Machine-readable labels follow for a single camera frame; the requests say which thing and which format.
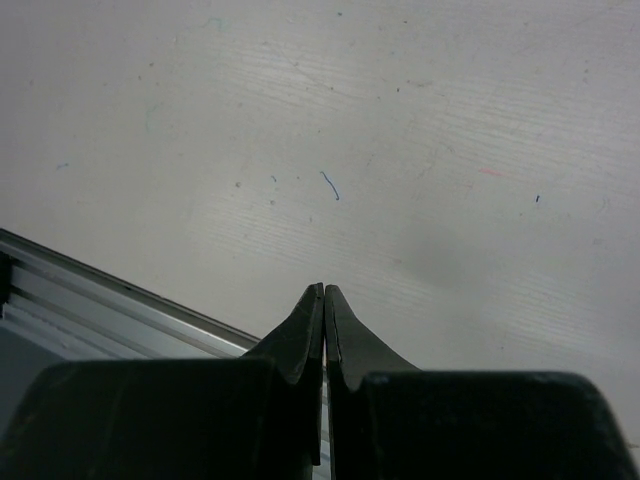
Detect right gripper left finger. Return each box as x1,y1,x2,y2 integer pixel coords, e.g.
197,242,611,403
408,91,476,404
1,284,324,479

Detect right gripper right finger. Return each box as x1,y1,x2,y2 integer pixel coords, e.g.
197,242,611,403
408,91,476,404
324,285,639,479

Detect aluminium mounting rail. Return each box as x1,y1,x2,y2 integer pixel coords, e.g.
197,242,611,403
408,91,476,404
0,227,334,480

